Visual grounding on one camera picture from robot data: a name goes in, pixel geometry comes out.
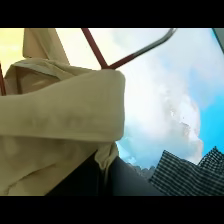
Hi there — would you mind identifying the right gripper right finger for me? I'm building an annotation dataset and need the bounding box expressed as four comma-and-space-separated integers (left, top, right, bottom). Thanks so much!
107, 155, 165, 197

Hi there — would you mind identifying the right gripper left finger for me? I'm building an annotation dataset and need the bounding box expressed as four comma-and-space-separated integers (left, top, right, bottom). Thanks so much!
45, 150, 102, 197

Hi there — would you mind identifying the cream long-sleeved shirt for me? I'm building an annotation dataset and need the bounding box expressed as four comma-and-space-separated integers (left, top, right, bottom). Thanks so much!
0, 28, 127, 197

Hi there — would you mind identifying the red clothes hanger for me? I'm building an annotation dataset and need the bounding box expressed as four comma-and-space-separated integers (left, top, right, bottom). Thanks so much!
0, 28, 178, 98

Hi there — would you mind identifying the black and white checked shirt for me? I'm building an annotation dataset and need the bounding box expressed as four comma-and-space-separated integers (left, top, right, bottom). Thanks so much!
148, 145, 224, 197

